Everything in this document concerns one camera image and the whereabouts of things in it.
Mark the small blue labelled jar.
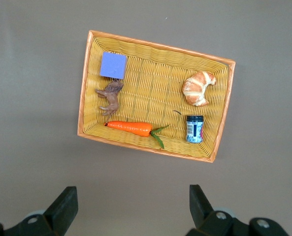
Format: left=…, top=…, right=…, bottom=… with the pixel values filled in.
left=186, top=115, right=204, bottom=144

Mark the orange toy carrot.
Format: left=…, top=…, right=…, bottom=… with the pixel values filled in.
left=103, top=120, right=171, bottom=150

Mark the toy croissant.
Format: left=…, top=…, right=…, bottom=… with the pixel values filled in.
left=182, top=71, right=217, bottom=107

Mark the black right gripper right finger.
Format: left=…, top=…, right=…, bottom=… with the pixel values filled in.
left=185, top=184, right=291, bottom=236

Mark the brown lion figurine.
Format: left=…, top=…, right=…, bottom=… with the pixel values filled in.
left=95, top=78, right=125, bottom=123

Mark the yellow wicker tray orange rim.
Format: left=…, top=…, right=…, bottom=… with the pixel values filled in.
left=77, top=29, right=236, bottom=163

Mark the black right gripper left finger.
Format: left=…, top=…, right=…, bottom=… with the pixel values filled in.
left=0, top=186, right=79, bottom=236

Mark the purple foam cube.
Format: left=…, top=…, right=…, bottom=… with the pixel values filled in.
left=99, top=51, right=128, bottom=80

